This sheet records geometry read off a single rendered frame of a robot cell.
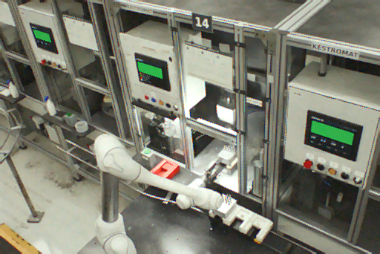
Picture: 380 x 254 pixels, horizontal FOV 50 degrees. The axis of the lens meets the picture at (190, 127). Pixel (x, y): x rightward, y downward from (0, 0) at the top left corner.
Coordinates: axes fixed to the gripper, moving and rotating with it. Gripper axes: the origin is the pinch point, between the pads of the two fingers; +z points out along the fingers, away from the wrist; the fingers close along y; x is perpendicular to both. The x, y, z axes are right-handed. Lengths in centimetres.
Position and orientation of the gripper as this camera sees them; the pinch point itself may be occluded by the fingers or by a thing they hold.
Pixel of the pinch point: (219, 165)
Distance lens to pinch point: 264.9
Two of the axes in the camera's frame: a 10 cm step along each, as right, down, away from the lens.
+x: -7.9, -3.1, 5.3
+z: 6.1, -5.1, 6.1
